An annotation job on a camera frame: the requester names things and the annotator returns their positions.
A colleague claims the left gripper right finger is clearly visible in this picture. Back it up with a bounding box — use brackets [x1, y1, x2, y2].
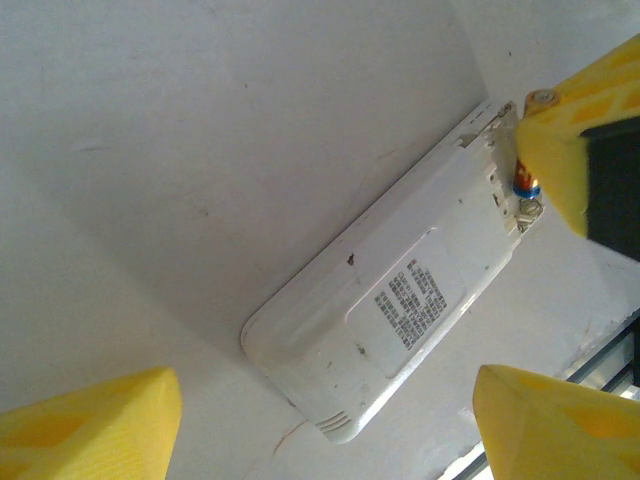
[473, 363, 640, 480]

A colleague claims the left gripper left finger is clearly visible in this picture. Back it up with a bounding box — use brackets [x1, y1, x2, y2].
[0, 366, 182, 480]

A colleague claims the small AAA battery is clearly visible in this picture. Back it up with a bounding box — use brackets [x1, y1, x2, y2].
[512, 88, 560, 202]

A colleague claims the short white remote control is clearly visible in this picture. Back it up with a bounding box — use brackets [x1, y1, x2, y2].
[239, 98, 525, 446]

